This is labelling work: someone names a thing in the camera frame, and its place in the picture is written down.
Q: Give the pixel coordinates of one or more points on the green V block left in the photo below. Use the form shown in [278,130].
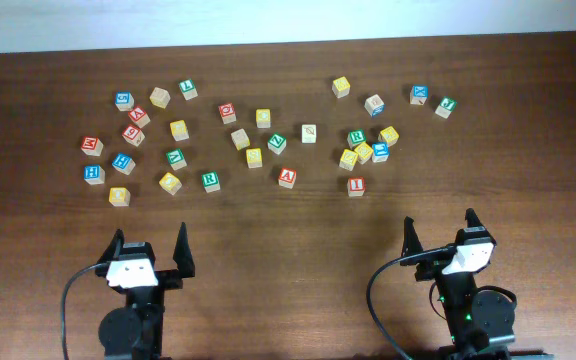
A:
[176,159]

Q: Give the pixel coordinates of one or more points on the green r block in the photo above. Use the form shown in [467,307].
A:
[355,138]
[210,182]

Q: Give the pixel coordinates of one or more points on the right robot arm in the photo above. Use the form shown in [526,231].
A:
[480,319]

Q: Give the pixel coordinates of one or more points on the wood block blue side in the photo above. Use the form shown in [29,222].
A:
[374,105]

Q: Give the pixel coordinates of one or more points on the yellow block lower cluster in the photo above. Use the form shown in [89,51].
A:
[348,159]

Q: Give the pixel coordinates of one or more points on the plain wood block centre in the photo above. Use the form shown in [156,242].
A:
[240,139]

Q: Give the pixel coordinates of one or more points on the blue H block tilted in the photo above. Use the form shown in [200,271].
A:
[123,164]

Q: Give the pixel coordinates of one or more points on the yellow block top right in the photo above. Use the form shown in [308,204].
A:
[341,87]

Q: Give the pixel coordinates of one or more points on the yellow block middle cluster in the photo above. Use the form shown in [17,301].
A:
[364,152]

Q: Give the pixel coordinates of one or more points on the yellow S block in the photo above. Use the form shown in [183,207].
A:
[254,158]

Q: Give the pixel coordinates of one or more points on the red 6 block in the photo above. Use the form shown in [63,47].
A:
[133,135]

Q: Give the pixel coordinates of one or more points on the yellow block upper left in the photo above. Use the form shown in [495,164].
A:
[179,130]

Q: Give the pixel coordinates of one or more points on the red M block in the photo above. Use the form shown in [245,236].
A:
[92,146]

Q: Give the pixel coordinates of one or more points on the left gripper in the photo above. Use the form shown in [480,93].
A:
[179,257]

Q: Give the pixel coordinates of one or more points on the green J block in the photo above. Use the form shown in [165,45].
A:
[446,106]

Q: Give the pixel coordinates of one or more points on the red Q block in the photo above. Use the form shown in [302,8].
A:
[227,113]

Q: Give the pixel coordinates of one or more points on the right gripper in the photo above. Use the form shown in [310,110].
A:
[412,242]

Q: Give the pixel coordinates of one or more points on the plain wood yellow block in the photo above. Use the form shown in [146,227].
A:
[160,97]

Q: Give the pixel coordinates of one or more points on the blue 5 block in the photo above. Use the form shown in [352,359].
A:
[124,101]

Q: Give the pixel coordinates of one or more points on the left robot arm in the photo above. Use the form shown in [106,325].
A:
[135,330]

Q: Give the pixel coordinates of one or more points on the red I block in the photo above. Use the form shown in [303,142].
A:
[356,186]

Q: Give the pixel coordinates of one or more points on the yellow block cluster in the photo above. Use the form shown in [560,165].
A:
[348,159]
[364,152]

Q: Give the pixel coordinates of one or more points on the yellow D block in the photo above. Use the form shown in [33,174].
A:
[119,196]

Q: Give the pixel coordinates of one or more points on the blue X block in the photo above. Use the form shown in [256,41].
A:
[418,94]

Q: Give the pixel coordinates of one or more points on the blue block cluster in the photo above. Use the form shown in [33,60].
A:
[380,152]

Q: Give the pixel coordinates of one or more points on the yellow O block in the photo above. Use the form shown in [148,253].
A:
[170,183]

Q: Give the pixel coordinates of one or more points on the green L block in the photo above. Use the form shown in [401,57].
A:
[188,89]

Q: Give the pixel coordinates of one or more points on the yellow C block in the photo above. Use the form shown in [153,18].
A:
[263,118]

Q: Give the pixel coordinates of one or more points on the red a block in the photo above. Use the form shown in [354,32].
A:
[287,178]
[139,117]

